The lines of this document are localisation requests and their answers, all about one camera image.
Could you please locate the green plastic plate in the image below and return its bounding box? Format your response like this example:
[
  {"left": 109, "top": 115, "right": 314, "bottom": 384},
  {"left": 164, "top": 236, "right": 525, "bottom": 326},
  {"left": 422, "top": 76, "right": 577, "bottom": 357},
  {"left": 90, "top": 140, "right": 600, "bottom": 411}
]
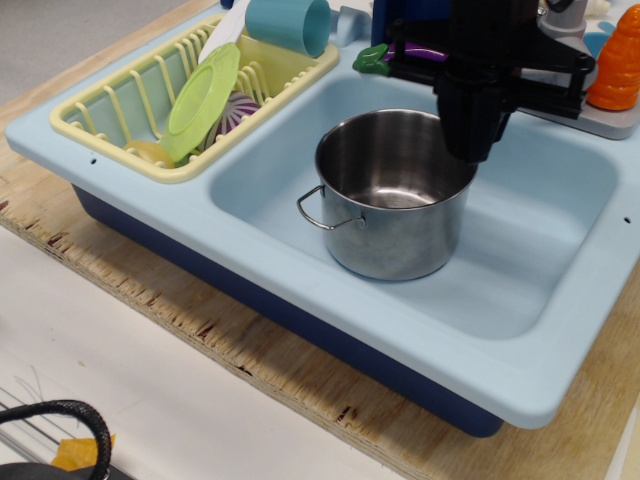
[{"left": 160, "top": 43, "right": 240, "bottom": 162}]

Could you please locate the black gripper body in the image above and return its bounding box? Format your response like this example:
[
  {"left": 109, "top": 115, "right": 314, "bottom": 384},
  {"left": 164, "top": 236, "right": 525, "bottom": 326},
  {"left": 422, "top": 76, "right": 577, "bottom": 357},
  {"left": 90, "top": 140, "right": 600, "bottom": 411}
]
[{"left": 389, "top": 1, "right": 595, "bottom": 119}]

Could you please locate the grey toy faucet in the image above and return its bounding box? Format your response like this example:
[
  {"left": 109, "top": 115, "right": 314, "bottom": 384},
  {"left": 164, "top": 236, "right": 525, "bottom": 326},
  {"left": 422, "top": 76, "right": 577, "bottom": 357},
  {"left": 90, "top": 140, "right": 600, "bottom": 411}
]
[{"left": 525, "top": 1, "right": 639, "bottom": 140}]

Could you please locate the yellow plastic dish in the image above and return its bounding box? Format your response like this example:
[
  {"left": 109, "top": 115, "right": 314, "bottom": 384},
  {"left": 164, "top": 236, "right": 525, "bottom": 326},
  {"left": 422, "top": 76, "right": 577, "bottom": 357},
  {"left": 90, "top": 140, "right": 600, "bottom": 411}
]
[{"left": 123, "top": 140, "right": 175, "bottom": 169}]

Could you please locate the light blue toy sink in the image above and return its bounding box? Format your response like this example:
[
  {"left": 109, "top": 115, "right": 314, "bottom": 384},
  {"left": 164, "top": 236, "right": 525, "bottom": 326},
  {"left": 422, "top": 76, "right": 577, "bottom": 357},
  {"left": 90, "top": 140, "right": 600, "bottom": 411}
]
[{"left": 5, "top": 7, "right": 639, "bottom": 437}]

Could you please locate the orange toy carrot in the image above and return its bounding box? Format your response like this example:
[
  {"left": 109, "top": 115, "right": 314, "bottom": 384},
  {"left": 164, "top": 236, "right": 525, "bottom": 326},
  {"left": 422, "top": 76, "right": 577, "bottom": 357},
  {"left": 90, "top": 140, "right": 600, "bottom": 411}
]
[{"left": 587, "top": 4, "right": 639, "bottom": 111}]

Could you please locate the purple white striped ball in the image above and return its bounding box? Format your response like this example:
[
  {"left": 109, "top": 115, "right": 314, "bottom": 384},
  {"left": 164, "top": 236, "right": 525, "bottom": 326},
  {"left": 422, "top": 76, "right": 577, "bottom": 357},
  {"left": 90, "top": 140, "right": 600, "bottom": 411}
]
[{"left": 199, "top": 91, "right": 260, "bottom": 151}]

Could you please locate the yellow tape piece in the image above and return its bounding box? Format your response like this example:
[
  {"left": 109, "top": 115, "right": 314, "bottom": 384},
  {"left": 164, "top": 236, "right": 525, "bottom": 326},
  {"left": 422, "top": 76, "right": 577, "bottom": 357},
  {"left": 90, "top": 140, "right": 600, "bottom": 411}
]
[{"left": 51, "top": 438, "right": 98, "bottom": 472}]

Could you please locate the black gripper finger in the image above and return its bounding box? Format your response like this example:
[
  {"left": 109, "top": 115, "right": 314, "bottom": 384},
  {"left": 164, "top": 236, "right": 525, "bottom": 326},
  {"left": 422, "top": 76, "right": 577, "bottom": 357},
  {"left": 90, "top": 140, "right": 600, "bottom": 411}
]
[{"left": 434, "top": 82, "right": 514, "bottom": 164}]

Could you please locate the white plastic utensil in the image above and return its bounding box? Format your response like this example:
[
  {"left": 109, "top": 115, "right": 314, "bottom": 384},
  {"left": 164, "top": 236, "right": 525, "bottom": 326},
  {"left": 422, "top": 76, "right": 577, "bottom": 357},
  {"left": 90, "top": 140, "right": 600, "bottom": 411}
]
[{"left": 198, "top": 0, "right": 250, "bottom": 64}]

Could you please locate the teal plastic cup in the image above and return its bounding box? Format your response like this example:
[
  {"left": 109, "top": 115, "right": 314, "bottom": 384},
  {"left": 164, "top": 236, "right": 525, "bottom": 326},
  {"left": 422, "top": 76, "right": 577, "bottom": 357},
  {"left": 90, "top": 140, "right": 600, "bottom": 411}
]
[{"left": 245, "top": 0, "right": 331, "bottom": 58}]

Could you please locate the pale yellow dish rack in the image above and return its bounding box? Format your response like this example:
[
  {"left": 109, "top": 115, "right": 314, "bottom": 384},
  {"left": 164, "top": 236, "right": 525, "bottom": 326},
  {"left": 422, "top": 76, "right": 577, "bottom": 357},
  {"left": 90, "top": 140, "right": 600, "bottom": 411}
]
[{"left": 50, "top": 14, "right": 340, "bottom": 183}]

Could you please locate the purple toy eggplant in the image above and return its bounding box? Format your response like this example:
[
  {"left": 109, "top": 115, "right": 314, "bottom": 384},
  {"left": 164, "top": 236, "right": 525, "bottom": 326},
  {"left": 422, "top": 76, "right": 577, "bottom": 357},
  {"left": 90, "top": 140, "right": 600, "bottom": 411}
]
[{"left": 352, "top": 42, "right": 448, "bottom": 76}]

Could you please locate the wooden board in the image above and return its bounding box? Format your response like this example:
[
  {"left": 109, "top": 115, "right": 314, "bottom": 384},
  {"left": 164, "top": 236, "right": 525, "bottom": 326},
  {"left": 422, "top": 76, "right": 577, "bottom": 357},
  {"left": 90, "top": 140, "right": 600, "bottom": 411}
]
[{"left": 0, "top": 0, "right": 640, "bottom": 480}]

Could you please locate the stainless steel pot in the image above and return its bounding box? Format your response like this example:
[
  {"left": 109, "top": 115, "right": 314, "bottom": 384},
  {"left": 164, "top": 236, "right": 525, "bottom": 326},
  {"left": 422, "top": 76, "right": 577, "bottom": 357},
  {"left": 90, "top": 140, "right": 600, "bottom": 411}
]
[{"left": 297, "top": 108, "right": 477, "bottom": 281}]

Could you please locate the black braided cable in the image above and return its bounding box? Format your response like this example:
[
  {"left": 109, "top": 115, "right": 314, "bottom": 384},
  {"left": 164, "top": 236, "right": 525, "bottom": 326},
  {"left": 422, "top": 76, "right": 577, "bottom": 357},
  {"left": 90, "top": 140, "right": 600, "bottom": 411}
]
[{"left": 0, "top": 398, "right": 113, "bottom": 480}]

